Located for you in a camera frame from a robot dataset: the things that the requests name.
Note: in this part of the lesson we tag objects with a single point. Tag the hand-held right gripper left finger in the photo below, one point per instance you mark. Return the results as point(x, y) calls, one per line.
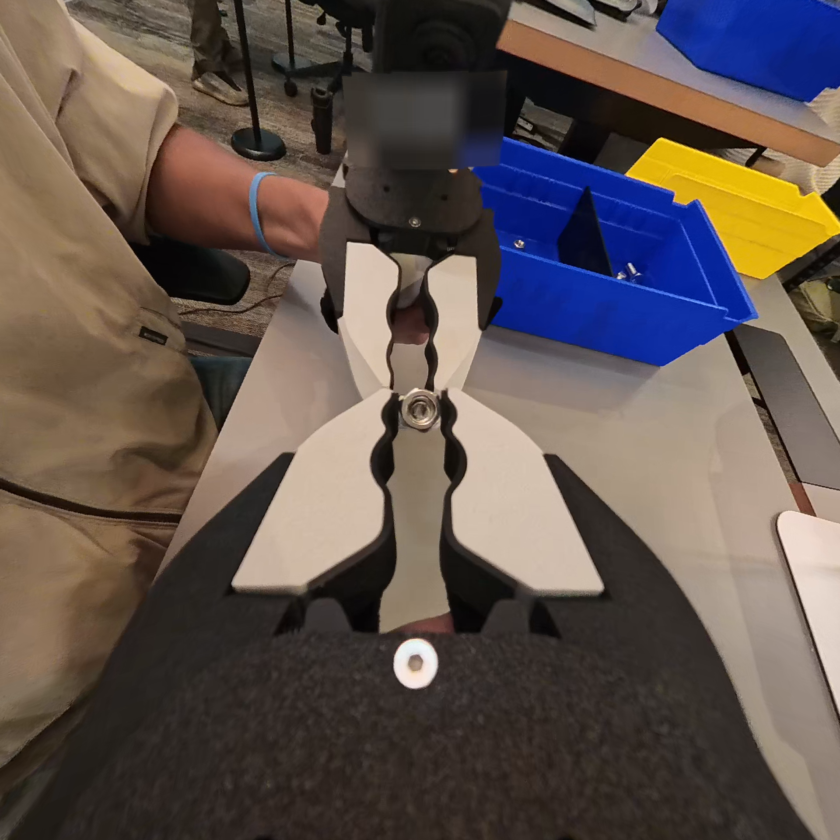
point(315, 525)

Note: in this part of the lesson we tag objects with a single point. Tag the instruction board on white stand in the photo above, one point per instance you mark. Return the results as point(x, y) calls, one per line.
point(817, 591)

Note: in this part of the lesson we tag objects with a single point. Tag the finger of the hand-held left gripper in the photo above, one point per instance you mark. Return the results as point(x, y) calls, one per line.
point(460, 315)
point(365, 309)

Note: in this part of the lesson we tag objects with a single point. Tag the person's left forearm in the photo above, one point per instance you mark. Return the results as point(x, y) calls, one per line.
point(210, 190)

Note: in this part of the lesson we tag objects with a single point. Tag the blue bin with black divider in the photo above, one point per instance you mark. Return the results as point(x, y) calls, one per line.
point(656, 309)

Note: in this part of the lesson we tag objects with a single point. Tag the black tripod stand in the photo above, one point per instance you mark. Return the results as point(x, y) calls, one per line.
point(256, 138)

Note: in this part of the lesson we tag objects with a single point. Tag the pile of bolts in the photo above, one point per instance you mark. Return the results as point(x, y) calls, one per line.
point(630, 272)

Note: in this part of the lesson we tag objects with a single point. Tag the black office chair seat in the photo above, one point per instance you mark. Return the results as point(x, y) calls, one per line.
point(197, 269)

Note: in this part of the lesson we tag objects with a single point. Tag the steel hex nut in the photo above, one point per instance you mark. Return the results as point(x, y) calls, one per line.
point(402, 410)

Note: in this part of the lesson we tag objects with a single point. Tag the yellow plastic bin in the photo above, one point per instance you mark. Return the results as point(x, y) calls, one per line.
point(742, 204)

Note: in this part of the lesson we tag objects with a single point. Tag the steel hex bolt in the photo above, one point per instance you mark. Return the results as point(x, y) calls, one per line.
point(419, 414)

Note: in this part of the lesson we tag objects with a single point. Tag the person's left hand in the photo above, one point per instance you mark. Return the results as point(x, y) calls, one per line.
point(415, 328)

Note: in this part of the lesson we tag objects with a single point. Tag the wooden rear table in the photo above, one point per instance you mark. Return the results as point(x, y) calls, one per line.
point(630, 79)

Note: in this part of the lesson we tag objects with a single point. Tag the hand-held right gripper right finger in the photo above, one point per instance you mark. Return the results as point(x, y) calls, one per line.
point(519, 525)

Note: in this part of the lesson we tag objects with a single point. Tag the black flat pad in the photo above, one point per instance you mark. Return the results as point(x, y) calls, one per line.
point(794, 407)

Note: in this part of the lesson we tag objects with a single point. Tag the blue wristband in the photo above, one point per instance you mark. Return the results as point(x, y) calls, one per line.
point(263, 213)

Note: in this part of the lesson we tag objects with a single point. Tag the blue plastic bin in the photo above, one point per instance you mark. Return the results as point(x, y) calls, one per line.
point(761, 40)

